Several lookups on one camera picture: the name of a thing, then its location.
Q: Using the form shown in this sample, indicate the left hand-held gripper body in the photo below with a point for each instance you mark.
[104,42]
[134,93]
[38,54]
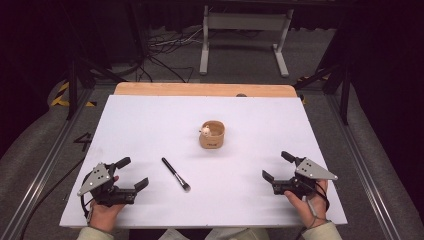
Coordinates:
[100,178]

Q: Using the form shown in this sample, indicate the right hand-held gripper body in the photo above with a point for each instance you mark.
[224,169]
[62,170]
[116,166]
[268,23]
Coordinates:
[311,171]

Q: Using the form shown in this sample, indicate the person's right hand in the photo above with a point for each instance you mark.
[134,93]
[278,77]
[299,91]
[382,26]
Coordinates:
[313,206]

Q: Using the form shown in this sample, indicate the person's left hand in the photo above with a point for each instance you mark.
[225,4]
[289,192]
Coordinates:
[105,216]

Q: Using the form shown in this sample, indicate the black makeup brush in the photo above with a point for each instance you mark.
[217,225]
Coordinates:
[176,174]

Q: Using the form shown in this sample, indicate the white table cover board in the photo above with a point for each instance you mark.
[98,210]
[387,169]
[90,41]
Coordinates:
[213,200]

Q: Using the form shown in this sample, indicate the wooden brush holder cup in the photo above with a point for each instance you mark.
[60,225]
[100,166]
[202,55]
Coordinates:
[212,140]

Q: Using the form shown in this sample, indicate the white papers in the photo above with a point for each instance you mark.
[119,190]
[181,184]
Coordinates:
[230,234]

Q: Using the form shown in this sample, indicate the small cream figurine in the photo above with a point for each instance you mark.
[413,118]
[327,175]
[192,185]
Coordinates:
[206,130]

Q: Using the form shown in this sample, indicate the yellow black floor tape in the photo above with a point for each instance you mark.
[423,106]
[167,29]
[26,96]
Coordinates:
[313,78]
[61,95]

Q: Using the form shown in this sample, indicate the black metal stand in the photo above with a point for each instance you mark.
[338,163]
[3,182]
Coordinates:
[345,90]
[72,90]

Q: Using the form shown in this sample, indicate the wooden table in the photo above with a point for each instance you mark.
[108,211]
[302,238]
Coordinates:
[200,89]

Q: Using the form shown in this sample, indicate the aluminium floor rail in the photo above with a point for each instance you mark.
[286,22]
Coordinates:
[43,173]
[370,173]

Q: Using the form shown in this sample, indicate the white metal stand frame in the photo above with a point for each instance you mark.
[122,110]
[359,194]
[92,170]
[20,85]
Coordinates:
[245,21]

